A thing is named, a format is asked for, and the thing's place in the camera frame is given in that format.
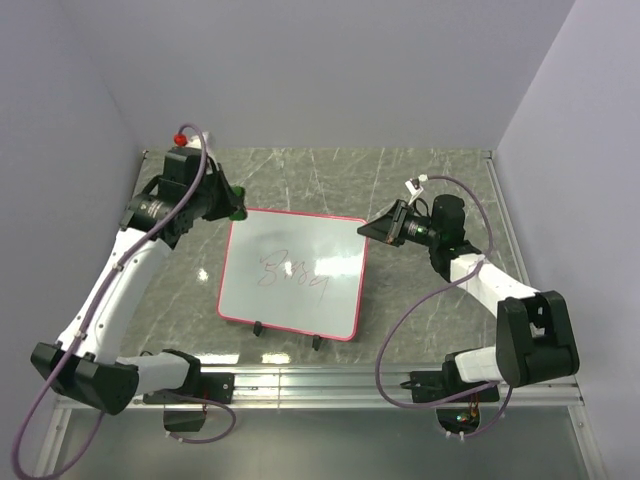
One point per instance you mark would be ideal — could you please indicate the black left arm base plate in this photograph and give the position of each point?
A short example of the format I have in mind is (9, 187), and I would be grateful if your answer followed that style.
(216, 386)

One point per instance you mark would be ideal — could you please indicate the aluminium mounting rail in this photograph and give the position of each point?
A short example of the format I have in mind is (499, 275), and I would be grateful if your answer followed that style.
(353, 387)

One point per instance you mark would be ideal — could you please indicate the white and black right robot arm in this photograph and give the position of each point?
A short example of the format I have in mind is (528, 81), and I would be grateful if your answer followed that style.
(534, 337)

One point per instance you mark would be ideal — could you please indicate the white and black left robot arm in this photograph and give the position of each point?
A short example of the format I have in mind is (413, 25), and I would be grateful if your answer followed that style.
(84, 363)

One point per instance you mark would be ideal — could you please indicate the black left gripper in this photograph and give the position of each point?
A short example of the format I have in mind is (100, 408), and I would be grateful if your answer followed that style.
(216, 174)

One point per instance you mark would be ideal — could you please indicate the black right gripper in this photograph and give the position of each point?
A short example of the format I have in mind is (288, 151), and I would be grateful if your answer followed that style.
(389, 227)

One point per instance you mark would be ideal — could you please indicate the pink framed whiteboard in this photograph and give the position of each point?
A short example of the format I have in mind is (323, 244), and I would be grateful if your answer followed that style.
(293, 271)

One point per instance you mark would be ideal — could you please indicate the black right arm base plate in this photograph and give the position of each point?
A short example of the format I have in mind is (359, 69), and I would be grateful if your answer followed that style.
(429, 386)

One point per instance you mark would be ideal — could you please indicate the green whiteboard eraser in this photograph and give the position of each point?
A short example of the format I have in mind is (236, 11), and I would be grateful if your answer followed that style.
(239, 212)

